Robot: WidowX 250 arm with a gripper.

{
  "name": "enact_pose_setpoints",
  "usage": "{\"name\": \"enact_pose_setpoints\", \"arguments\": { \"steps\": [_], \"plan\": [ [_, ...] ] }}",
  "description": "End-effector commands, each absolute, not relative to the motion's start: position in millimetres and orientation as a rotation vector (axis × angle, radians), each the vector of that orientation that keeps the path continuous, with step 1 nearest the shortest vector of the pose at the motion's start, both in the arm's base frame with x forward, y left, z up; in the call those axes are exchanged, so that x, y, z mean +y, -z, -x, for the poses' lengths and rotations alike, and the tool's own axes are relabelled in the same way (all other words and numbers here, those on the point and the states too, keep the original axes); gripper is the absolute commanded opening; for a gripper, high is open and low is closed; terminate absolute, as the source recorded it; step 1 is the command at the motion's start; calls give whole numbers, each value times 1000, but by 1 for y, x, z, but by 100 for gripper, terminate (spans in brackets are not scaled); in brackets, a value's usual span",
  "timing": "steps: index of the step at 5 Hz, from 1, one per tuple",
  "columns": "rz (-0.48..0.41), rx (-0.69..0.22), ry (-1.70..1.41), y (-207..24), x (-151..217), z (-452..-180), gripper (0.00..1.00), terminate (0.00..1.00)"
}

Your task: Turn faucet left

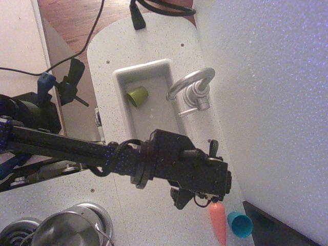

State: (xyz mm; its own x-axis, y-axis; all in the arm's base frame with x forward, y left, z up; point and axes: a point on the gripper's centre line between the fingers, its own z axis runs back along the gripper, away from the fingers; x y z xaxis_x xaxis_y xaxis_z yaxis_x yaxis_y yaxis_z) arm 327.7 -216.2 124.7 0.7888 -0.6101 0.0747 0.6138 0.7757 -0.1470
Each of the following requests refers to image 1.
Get thin black cable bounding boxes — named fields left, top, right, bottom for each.
left=0, top=0, right=105, bottom=76

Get silver toy faucet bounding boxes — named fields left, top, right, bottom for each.
left=166, top=68, right=216, bottom=117

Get white toy kitchen counter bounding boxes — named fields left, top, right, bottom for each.
left=0, top=12, right=256, bottom=246

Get silver stove burner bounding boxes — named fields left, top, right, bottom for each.
left=1, top=217, right=41, bottom=246

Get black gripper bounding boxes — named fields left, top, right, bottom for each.
left=130, top=129, right=232, bottom=210

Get blue black clamp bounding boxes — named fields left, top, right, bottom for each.
left=36, top=58, right=89, bottom=107

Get white toy sink basin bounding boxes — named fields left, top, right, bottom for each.
left=113, top=58, right=186, bottom=140

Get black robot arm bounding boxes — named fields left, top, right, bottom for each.
left=1, top=95, right=232, bottom=210

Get orange toy carrot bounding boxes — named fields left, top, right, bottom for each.
left=209, top=202, right=227, bottom=246

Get teal plastic cup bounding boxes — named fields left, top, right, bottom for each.
left=227, top=212, right=253, bottom=238

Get stainless steel pot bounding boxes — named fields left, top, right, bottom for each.
left=31, top=202, right=114, bottom=245

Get thick black cable with plug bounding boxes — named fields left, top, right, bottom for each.
left=129, top=0, right=197, bottom=30

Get green plastic cup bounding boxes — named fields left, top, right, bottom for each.
left=127, top=86, right=149, bottom=108

